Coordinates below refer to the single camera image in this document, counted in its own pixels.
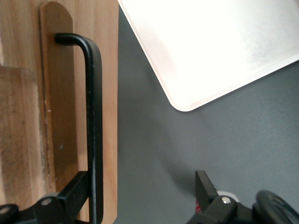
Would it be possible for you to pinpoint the large black metal drawer handle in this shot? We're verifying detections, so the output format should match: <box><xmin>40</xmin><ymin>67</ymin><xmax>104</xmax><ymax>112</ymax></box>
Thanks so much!
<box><xmin>54</xmin><ymin>32</ymin><xmax>104</xmax><ymax>224</ymax></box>

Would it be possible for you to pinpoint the red soda bottle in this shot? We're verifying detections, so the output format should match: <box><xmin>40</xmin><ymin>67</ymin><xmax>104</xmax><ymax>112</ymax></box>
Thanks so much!
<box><xmin>194</xmin><ymin>197</ymin><xmax>202</xmax><ymax>214</ymax></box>

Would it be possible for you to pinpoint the pale pink plastic tray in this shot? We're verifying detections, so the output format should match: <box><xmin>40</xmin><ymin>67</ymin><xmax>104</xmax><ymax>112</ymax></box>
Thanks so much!
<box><xmin>116</xmin><ymin>0</ymin><xmax>299</xmax><ymax>113</ymax></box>

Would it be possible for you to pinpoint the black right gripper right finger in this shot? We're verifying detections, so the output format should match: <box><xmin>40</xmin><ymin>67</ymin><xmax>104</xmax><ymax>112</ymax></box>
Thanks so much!
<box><xmin>186</xmin><ymin>170</ymin><xmax>256</xmax><ymax>224</ymax></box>

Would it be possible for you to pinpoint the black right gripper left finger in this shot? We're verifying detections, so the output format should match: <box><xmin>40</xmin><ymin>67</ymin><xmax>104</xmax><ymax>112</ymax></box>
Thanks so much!
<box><xmin>0</xmin><ymin>171</ymin><xmax>91</xmax><ymax>224</ymax></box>

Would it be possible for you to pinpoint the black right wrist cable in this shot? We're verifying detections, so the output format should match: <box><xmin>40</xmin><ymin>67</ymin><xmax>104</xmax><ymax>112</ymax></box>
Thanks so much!
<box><xmin>252</xmin><ymin>189</ymin><xmax>299</xmax><ymax>224</ymax></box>

